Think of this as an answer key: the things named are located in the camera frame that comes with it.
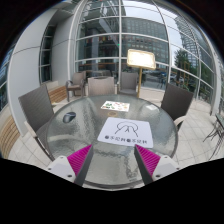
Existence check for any gold framed menu stand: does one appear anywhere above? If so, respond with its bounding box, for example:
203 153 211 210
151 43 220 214
126 48 157 99

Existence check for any white printed mouse pad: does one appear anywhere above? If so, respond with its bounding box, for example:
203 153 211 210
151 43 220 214
97 117 153 148

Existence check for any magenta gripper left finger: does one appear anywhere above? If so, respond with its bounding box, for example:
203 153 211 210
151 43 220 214
46 145 93 186

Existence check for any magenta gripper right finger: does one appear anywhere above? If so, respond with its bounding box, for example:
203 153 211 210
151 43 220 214
134 145 179 185

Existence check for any colourful menu card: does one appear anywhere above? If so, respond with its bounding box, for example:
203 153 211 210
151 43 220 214
101 101 130 112

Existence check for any right dark wicker chair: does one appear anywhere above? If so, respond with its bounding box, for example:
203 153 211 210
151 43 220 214
161 84 193 129

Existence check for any far centre wicker chair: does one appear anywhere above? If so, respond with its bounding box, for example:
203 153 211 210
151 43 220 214
88 77 115 96

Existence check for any far right wicker chair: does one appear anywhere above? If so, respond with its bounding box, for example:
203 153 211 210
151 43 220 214
118 72 138 97

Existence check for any left grey wicker chair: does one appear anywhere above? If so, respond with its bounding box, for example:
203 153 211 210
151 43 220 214
18 85 54 161

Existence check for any far left wicker armchair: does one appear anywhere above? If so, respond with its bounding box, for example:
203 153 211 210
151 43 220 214
65 71 86 96

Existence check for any dark grey computer mouse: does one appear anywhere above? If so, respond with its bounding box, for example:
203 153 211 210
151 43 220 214
63 112 76 123

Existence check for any round gold table centre cap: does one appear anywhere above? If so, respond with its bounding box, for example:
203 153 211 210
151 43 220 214
108 111 118 117

